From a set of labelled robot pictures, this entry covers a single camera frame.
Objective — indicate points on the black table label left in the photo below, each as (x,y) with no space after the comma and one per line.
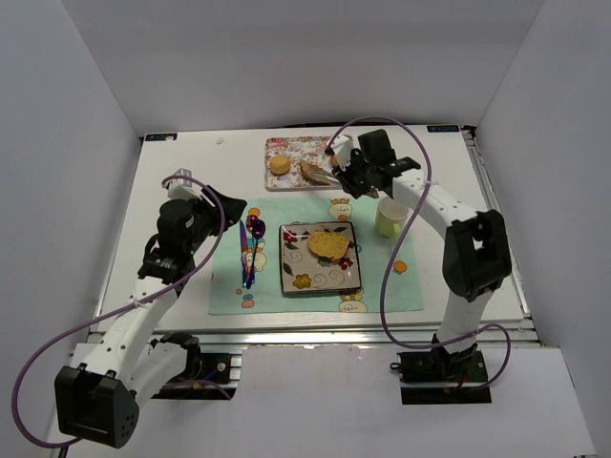
(161,137)

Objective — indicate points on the purple spoon back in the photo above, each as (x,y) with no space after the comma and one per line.
(249,225)

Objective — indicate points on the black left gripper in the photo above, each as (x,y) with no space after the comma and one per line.
(220,213)

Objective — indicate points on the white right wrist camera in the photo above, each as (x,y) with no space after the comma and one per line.
(340,149)

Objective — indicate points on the black table label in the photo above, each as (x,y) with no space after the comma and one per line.
(443,128)
(161,137)

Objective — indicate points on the light green mug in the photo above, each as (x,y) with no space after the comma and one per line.
(391,217)

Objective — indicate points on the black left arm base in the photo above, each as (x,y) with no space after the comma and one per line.
(177,367)

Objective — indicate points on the floral rectangular tray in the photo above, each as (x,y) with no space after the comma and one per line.
(309,148)

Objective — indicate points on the purple spoon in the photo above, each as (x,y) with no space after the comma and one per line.
(249,225)
(258,230)

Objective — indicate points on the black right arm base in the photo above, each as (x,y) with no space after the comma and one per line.
(426,378)

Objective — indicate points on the aluminium table frame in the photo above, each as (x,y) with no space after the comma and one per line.
(232,162)

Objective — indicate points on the yellow bread slice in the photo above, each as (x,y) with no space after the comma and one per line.
(328,244)

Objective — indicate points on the black table label right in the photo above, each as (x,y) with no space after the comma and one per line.
(443,128)

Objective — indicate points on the orange-brown bread slice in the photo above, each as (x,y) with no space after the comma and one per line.
(314,174)

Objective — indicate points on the purple spoon front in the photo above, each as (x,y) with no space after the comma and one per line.
(258,230)

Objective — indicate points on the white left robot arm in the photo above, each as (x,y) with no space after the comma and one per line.
(100,398)

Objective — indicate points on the square floral ceramic plate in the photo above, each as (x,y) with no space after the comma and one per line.
(303,273)

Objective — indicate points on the round yellow bun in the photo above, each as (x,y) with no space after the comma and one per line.
(279,165)

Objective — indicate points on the mint green cartoon placemat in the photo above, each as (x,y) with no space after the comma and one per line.
(393,286)

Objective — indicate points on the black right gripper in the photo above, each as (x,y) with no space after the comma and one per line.
(351,176)

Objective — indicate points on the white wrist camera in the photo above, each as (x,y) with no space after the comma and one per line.
(180,186)
(340,149)

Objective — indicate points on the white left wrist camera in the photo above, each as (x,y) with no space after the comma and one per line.
(180,186)

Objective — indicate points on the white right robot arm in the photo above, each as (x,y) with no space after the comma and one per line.
(476,253)

